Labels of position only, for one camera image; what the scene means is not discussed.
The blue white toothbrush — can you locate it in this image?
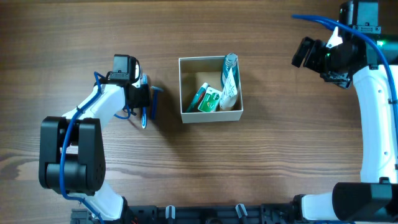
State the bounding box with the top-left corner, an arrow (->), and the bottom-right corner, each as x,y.
141,73 -> 149,129

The blue disposable razor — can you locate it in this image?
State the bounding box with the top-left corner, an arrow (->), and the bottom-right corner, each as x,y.
150,86 -> 164,120

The red green toothpaste tube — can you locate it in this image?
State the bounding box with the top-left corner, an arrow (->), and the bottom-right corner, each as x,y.
186,83 -> 209,113

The green white soap box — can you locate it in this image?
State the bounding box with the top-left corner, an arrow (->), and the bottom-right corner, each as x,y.
198,87 -> 222,113

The teal mouthwash bottle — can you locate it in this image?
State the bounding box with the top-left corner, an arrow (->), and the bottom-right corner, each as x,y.
220,53 -> 240,88

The white cream tube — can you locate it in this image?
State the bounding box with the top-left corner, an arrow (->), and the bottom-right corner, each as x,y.
220,68 -> 238,111

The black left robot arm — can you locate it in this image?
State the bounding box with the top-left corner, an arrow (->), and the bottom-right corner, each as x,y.
39,54 -> 150,223

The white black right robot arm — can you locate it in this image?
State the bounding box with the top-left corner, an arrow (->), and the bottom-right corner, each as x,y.
290,1 -> 397,223

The white open cardboard box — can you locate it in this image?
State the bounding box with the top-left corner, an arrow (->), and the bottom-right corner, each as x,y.
178,55 -> 244,123

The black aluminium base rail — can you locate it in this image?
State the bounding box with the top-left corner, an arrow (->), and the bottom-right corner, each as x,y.
130,203 -> 296,224

